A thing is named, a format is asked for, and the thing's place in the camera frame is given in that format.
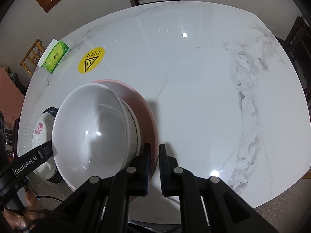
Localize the white Dog bowl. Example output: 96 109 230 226
52 83 126 189

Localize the white plate with pink roses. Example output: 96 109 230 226
32 107 62 183

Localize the pink cloth covered furniture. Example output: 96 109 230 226
0 67 24 129

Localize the green tissue pack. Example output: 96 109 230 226
38 39 70 73

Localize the large pink bowl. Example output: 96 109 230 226
93 79 159 174

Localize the dark wooden chair at right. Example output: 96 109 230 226
276 16 311 110

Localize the yellow wooden chair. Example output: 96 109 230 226
19 38 45 78

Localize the person's left hand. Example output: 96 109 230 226
2 186 45 231

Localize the white Rabbit bowl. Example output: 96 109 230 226
119 97 141 168

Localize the yellow warning sticker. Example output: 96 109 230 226
78 47 105 74

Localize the blue floral plate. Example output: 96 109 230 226
41 107 63 183

